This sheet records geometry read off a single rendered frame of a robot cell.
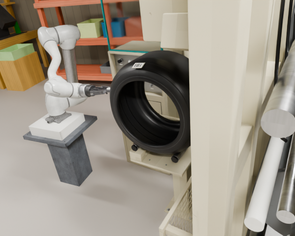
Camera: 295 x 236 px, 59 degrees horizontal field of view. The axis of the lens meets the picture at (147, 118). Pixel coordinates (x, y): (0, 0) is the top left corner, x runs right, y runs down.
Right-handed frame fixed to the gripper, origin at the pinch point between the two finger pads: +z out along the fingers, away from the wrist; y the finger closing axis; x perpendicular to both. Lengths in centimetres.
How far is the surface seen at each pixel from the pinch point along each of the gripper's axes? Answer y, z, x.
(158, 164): -7, 26, 47
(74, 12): 334, -364, -57
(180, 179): 27, 18, 89
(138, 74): -12.0, 32.4, -13.0
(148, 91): 69, -23, 29
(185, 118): -12, 54, 11
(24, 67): 184, -393, 19
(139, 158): -9.7, 14.9, 42.7
